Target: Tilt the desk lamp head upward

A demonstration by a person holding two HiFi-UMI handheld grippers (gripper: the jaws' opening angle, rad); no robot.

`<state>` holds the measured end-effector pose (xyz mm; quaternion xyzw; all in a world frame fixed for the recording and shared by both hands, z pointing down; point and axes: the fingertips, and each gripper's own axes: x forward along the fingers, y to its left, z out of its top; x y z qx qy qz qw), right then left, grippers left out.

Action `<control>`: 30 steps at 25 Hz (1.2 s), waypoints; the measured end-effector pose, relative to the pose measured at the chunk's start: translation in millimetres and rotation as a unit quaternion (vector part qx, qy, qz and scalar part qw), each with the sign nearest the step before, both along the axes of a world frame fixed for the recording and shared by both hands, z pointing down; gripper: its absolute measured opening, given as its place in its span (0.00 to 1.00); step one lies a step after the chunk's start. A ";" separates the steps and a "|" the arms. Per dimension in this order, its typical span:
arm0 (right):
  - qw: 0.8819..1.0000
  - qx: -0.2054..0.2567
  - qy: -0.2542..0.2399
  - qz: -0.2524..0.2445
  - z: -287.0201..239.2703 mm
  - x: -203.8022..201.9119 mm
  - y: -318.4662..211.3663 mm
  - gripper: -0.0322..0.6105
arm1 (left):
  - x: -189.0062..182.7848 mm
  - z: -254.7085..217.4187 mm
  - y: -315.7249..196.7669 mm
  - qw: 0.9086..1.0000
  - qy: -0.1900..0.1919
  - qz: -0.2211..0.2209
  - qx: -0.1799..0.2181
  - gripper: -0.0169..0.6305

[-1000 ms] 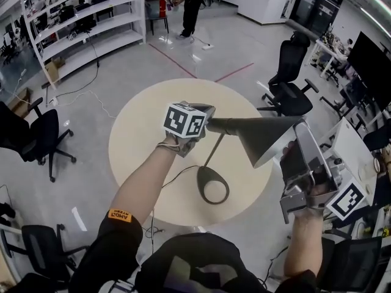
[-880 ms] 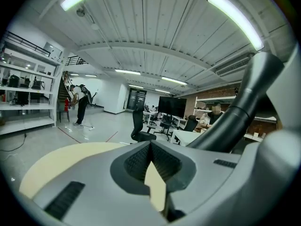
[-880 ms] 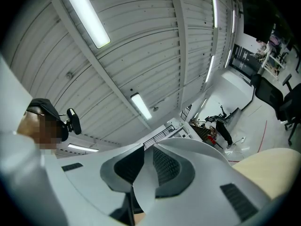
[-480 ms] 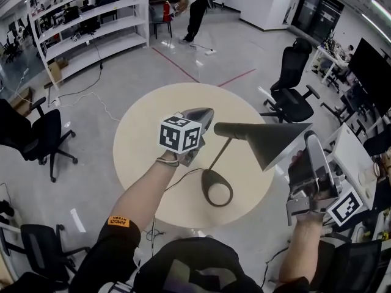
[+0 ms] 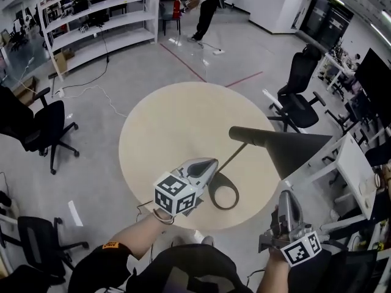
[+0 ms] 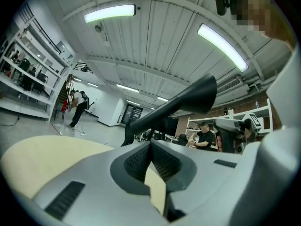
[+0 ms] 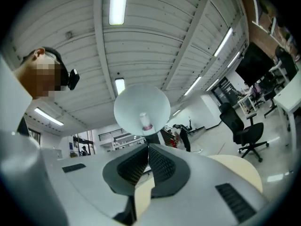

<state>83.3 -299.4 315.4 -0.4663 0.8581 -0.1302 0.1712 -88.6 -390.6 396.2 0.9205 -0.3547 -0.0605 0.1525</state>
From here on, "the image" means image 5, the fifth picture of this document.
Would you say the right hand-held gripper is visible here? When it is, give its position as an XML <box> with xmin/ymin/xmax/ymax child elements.
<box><xmin>258</xmin><ymin>189</ymin><xmax>323</xmax><ymax>267</ymax></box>

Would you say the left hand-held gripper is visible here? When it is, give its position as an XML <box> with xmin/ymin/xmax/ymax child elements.
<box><xmin>154</xmin><ymin>157</ymin><xmax>219</xmax><ymax>217</ymax></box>

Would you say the black desk lamp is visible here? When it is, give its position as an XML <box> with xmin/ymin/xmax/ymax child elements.
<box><xmin>207</xmin><ymin>126</ymin><xmax>334</xmax><ymax>211</ymax></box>

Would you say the person's left forearm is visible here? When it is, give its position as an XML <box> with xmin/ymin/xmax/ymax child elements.
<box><xmin>113</xmin><ymin>209</ymin><xmax>172</xmax><ymax>261</ymax></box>

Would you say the person's right forearm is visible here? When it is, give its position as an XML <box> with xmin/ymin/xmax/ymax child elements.
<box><xmin>257</xmin><ymin>246</ymin><xmax>290</xmax><ymax>293</ymax></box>

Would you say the white cluttered desk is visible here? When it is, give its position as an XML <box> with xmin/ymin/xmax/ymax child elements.
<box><xmin>316</xmin><ymin>51</ymin><xmax>359</xmax><ymax>92</ymax></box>

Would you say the beige wrist band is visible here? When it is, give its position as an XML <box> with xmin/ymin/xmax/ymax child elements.
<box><xmin>152</xmin><ymin>208</ymin><xmax>175</xmax><ymax>226</ymax></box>

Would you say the white bar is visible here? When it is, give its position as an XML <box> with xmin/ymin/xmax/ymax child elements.
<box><xmin>261</xmin><ymin>89</ymin><xmax>307</xmax><ymax>134</ymax></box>

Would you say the person's black shirt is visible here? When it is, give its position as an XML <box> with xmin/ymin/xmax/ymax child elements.
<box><xmin>68</xmin><ymin>241</ymin><xmax>379</xmax><ymax>293</ymax></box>

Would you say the black high-back office chair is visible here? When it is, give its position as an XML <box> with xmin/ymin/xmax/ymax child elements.
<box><xmin>268</xmin><ymin>43</ymin><xmax>327</xmax><ymax>134</ymax></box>

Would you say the white paper sheet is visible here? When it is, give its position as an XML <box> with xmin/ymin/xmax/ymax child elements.
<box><xmin>67</xmin><ymin>200</ymin><xmax>84</xmax><ymax>227</ymax></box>

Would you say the black monitor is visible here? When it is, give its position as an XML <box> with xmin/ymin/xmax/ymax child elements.
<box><xmin>353</xmin><ymin>47</ymin><xmax>391</xmax><ymax>128</ymax></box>

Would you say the black side chair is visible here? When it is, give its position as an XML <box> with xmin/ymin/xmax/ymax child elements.
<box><xmin>159</xmin><ymin>2</ymin><xmax>181</xmax><ymax>37</ymax></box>

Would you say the cardboard box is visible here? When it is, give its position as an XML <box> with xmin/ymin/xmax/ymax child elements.
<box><xmin>53</xmin><ymin>48</ymin><xmax>76</xmax><ymax>74</ymax></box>
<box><xmin>12</xmin><ymin>76</ymin><xmax>40</xmax><ymax>107</ymax></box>

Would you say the white shelving unit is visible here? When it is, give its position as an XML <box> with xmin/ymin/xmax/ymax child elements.
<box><xmin>34</xmin><ymin>0</ymin><xmax>161</xmax><ymax>82</ymax></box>

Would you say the dark glass door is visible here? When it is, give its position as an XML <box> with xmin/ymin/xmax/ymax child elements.
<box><xmin>298</xmin><ymin>0</ymin><xmax>351</xmax><ymax>52</ymax></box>

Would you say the thin black cable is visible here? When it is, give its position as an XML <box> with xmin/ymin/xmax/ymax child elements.
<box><xmin>135</xmin><ymin>199</ymin><xmax>154</xmax><ymax>223</ymax></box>

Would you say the white floor cable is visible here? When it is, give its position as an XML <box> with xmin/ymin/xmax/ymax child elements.
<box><xmin>62</xmin><ymin>84</ymin><xmax>128</xmax><ymax>119</ymax></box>

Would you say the black floor cable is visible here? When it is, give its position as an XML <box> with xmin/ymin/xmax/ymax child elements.
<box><xmin>62</xmin><ymin>25</ymin><xmax>111</xmax><ymax>89</ymax></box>

